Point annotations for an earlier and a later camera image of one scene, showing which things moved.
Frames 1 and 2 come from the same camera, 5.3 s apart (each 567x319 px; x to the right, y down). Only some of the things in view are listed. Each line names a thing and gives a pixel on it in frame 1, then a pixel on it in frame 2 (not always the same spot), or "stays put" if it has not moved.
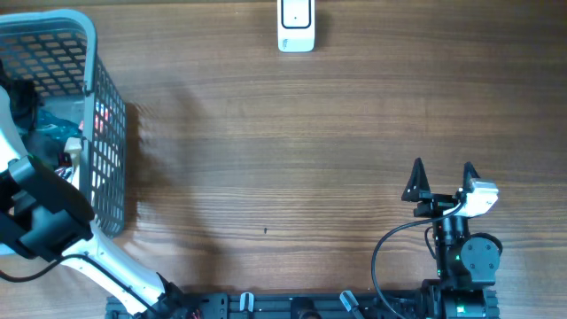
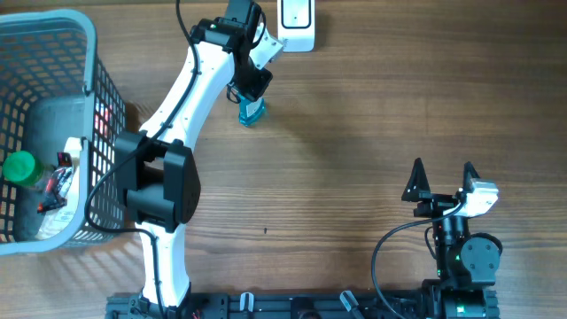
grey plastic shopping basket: (69, 112) stays put
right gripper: (418, 190) stays put
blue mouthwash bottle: (58, 128) to (250, 112)
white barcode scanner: (296, 26) stays put
